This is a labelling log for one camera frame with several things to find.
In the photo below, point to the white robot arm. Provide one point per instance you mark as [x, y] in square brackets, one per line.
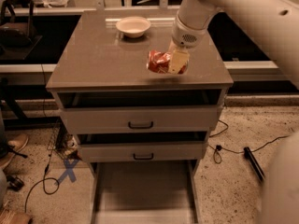
[273, 25]

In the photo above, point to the wire mesh basket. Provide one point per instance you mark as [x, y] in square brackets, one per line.
[63, 143]

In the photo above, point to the white bowl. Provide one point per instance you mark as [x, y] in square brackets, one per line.
[133, 27]

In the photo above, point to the top grey drawer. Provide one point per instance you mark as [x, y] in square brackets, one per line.
[140, 119]

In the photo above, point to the middle grey drawer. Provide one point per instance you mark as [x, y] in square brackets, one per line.
[142, 152]

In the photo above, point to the crushed red coke can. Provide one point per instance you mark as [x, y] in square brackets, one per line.
[158, 61]

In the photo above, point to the grey drawer cabinet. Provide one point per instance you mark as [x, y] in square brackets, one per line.
[101, 68]

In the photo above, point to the black metal stand leg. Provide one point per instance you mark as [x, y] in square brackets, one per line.
[254, 164]

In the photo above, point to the blue tape cross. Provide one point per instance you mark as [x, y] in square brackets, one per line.
[69, 166]

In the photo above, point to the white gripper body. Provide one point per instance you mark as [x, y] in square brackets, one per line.
[184, 35]

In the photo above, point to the grey drawer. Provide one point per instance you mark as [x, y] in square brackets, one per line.
[140, 119]
[142, 152]

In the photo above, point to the black chair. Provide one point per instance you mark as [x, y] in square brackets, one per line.
[17, 39]

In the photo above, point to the open bottom drawer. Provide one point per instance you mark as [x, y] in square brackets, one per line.
[145, 192]

